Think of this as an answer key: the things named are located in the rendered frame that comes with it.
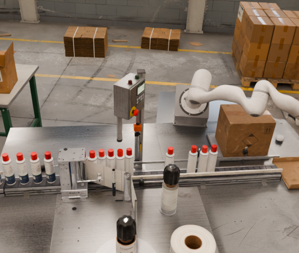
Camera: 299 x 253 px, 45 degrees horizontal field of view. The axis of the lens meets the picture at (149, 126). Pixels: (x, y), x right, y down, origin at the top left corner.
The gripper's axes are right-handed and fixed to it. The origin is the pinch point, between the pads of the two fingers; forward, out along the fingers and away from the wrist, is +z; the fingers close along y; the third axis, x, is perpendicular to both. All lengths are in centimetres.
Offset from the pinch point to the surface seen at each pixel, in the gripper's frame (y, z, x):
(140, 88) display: 47, -4, 107
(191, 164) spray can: -4, -10, 85
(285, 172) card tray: -26.5, -21.0, 24.5
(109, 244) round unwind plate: -14, -37, 147
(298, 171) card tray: -27.7, -23.2, 16.1
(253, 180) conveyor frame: -23, -21, 49
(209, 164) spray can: -7, -13, 75
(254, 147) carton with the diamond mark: -11.5, -4.2, 35.5
